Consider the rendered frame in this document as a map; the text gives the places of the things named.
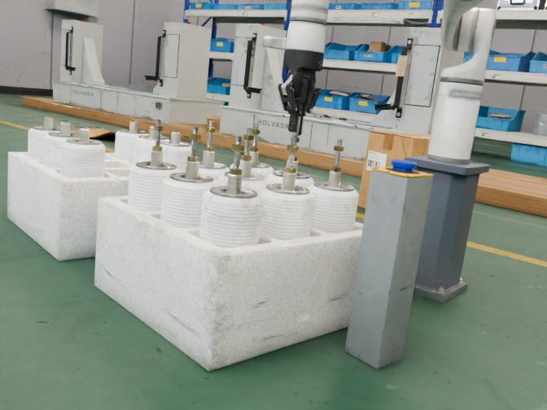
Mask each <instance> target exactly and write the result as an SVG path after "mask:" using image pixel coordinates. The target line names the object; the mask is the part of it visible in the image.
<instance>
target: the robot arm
mask: <svg viewBox="0 0 547 410"><path fill-rule="evenodd" d="M482 1H483V0H444V11H443V18H442V25H441V35H440V38H441V42H442V45H443V47H444V48H445V49H446V50H451V51H460V52H470V53H474V56H473V57H472V58H471V59H470V60H469V61H467V62H465V63H463V64H460V65H457V66H454V67H450V68H446V69H444V70H443V71H442V72H441V74H440V83H439V88H438V94H437V99H436V104H435V113H434V118H433V123H432V128H431V137H430V142H429V147H428V152H427V159H430V160H434V161H438V162H443V163H449V164H469V162H470V153H471V149H472V145H473V140H474V135H475V127H476V122H477V118H478V113H479V105H480V99H481V95H482V90H483V85H484V77H485V72H486V67H487V62H488V56H489V52H490V48H491V44H492V39H493V35H494V31H495V27H496V22H497V18H496V13H495V11H494V10H493V9H489V8H478V7H476V6H477V5H479V4H480V3H481V2H482ZM329 2H330V0H292V3H291V18H290V23H289V28H288V31H287V38H279V37H271V36H265V37H264V38H263V45H262V46H264V47H269V48H272V49H276V50H284V51H285V56H284V64H283V65H284V67H285V68H289V70H288V73H287V81H286V82H285V83H284V84H279V85H278V91H279V94H280V97H281V100H282V105H283V109H284V111H288V114H289V115H290V119H289V126H288V134H290V135H295V136H300V135H302V133H303V126H304V117H305V116H306V115H307V113H311V111H312V109H313V107H314V105H315V103H316V101H317V99H318V97H319V95H320V93H321V89H319V88H316V86H315V83H316V75H315V72H320V71H321V70H322V65H323V59H324V52H325V44H326V21H327V15H328V6H329ZM288 103H289V105H288ZM308 105H309V106H308Z"/></svg>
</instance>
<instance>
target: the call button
mask: <svg viewBox="0 0 547 410"><path fill-rule="evenodd" d="M391 165H392V169H393V170H396V171H400V172H413V171H414V168H417V164H416V163H415V162H413V161H408V160H403V159H393V160H391Z"/></svg>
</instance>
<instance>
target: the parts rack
mask: <svg viewBox="0 0 547 410"><path fill-rule="evenodd" d="M432 1H433V0H432ZM291 3H292V0H287V7H286V10H189V7H190V0H185V6H184V17H183V23H186V22H188V19H189V16H210V17H209V18H208V19H207V20H206V21H205V22H204V23H203V24H202V25H201V26H202V27H203V26H204V25H205V24H206V23H207V22H208V21H209V20H210V19H211V18H212V37H211V39H216V35H217V23H230V24H284V29H283V30H286V31H288V28H289V23H290V18H291ZM431 6H432V4H431ZM443 11H444V0H434V1H433V6H432V9H430V10H328V15H327V17H328V18H402V19H406V20H408V21H405V22H404V24H359V23H326V25H344V26H382V27H420V28H438V27H441V25H442V18H443ZM494 11H495V13H496V18H497V22H496V27H495V28H496V29H535V30H547V10H494ZM430 16H431V20H430ZM429 20H430V22H429ZM409 21H410V22H409ZM411 22H413V23H425V24H413V23H411ZM427 22H429V23H427ZM233 57H234V53H225V52H212V51H210V53H209V68H208V77H212V74H213V64H214V60H215V61H225V62H233ZM396 67H397V64H396V63H372V62H360V61H347V60H334V59H323V65H322V69H326V70H337V71H347V72H367V73H378V74H388V75H396ZM288 70H289V68H285V67H284V65H282V81H283V84H284V83H285V82H286V81H287V73H288ZM484 82H489V83H500V84H510V85H530V86H540V87H547V74H544V73H531V72H507V71H494V70H486V72H485V77H484ZM206 99H212V100H218V101H224V102H229V101H230V96H229V95H224V94H212V93H208V92H207V93H206ZM312 111H315V112H317V113H324V114H327V115H333V116H339V117H344V118H346V119H352V120H363V121H369V122H371V120H372V119H373V118H374V117H375V116H376V115H374V114H367V113H361V112H354V111H344V110H336V109H330V108H323V107H313V109H312ZM532 134H533V133H524V132H504V131H497V130H491V129H479V128H475V135H474V137H483V138H489V139H495V140H501V141H507V142H517V143H523V144H529V145H535V146H547V137H544V136H537V135H532Z"/></svg>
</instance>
